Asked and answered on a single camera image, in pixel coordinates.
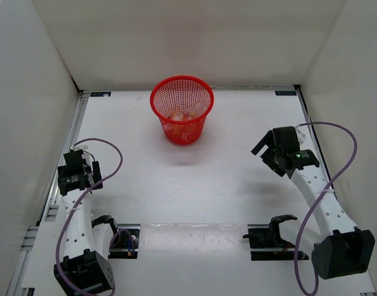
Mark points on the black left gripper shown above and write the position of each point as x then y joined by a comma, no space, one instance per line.
97,176

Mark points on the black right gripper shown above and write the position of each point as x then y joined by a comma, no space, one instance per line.
268,140

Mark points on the clear plastic bottle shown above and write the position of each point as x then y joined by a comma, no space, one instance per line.
198,107

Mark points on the small bottle yellow cap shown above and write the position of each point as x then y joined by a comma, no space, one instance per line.
177,116

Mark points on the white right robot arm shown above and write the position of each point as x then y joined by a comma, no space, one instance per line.
333,242

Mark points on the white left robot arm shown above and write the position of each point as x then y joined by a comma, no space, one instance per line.
84,248

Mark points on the red mesh plastic bin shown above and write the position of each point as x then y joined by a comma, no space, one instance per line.
174,94

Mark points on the right black logo sticker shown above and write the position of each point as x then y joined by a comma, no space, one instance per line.
285,93

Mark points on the black logo sticker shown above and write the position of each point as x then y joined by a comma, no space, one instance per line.
100,94
285,93

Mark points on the left black logo sticker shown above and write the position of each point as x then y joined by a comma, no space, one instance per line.
100,94

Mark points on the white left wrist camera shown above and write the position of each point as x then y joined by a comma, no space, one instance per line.
82,154

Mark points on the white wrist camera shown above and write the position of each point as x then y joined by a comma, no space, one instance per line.
301,136
82,154

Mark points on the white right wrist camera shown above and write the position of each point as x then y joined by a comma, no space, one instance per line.
301,136

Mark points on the left aluminium frame rail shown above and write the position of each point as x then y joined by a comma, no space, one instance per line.
49,204

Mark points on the aluminium frame rail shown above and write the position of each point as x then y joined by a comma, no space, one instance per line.
49,204
314,138

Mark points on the right aluminium frame rail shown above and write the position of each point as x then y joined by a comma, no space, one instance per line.
314,138

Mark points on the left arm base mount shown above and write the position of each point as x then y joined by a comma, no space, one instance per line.
126,244

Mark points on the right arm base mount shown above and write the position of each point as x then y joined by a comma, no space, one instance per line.
265,241

